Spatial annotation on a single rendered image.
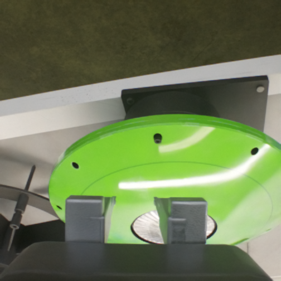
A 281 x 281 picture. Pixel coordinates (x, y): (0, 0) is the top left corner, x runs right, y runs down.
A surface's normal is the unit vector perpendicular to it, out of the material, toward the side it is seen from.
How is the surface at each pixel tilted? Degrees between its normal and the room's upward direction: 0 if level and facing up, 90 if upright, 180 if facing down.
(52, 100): 90
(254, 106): 0
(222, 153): 24
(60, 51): 0
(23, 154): 0
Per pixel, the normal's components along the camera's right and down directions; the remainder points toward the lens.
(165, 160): -0.08, 0.46
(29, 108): -0.24, -0.62
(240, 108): -0.04, 0.77
